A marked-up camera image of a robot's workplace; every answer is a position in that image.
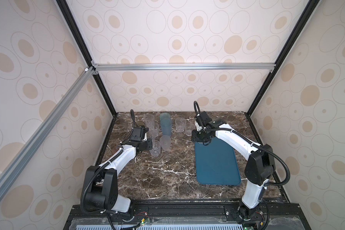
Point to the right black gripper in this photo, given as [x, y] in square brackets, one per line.
[198, 136]

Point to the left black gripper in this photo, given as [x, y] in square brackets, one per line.
[149, 142]

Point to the clear textured cup front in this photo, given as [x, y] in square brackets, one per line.
[156, 148]

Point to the small clear cup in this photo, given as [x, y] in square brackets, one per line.
[189, 128]

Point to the clear faceted cup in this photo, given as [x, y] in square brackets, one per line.
[180, 124]

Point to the teal plastic tray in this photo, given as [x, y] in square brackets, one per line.
[216, 164]

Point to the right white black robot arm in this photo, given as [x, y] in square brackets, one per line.
[260, 159]

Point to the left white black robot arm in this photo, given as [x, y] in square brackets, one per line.
[100, 187]

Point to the clear textured cup middle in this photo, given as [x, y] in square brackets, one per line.
[154, 130]

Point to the frosted grey cup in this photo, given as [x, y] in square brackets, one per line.
[165, 142]

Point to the tall clear textured cup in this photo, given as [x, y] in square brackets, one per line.
[149, 120]

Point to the blue frosted cup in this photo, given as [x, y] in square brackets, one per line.
[166, 126]

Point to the left diagonal aluminium bar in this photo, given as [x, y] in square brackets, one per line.
[20, 161]

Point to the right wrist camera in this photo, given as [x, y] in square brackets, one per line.
[202, 119]

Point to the horizontal aluminium frame bar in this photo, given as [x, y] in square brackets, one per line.
[190, 67]

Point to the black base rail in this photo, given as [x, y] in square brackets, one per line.
[276, 210]

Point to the left black frame post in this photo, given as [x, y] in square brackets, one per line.
[66, 13]

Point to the black frame post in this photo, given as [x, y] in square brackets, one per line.
[294, 35]
[66, 13]

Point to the right black frame post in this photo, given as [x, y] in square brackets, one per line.
[294, 35]

